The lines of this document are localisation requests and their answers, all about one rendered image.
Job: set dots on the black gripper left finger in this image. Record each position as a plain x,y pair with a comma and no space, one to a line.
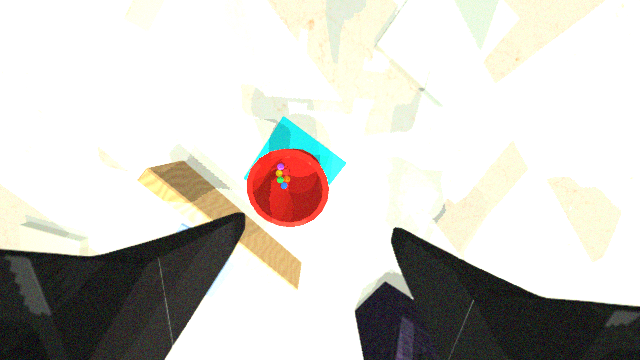
129,304

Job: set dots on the orange flat bar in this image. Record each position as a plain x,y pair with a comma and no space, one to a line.
193,197

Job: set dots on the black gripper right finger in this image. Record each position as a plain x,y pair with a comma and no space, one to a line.
472,314

